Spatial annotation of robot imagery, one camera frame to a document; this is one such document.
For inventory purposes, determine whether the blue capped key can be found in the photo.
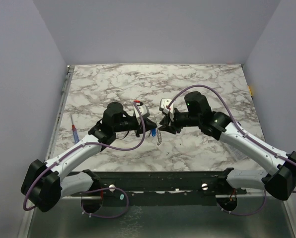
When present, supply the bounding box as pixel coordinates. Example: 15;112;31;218
151;128;156;137

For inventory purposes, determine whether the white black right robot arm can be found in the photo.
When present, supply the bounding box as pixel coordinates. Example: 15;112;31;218
159;91;296;201

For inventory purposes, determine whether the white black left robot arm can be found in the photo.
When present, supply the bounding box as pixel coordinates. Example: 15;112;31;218
20;101;157;212

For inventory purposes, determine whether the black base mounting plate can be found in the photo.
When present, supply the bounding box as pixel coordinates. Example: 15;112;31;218
74;168;235;206

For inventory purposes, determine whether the clear plastic storage box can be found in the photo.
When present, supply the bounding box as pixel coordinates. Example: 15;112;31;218
225;144;247;161

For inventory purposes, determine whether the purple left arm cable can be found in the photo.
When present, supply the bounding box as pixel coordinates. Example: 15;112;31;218
22;103;146;211

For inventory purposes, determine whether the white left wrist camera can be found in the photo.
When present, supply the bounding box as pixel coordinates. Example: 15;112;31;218
133;100;150;124

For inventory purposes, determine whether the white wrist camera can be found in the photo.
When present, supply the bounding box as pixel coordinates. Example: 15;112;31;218
133;100;150;124
159;98;174;121

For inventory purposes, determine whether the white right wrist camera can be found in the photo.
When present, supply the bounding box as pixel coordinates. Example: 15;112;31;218
159;98;174;121

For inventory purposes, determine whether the blue red handled screwdriver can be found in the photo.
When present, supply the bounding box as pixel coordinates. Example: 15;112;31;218
70;115;79;144

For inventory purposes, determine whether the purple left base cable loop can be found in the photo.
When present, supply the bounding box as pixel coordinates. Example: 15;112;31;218
80;185;129;219

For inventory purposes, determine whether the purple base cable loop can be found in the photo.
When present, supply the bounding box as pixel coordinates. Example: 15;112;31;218
216;188;267;216
80;185;129;219

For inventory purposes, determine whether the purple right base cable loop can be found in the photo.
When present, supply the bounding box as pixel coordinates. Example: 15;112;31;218
216;188;267;216

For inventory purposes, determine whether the left side metal rail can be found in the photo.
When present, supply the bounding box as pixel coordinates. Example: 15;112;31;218
44;65;75;161

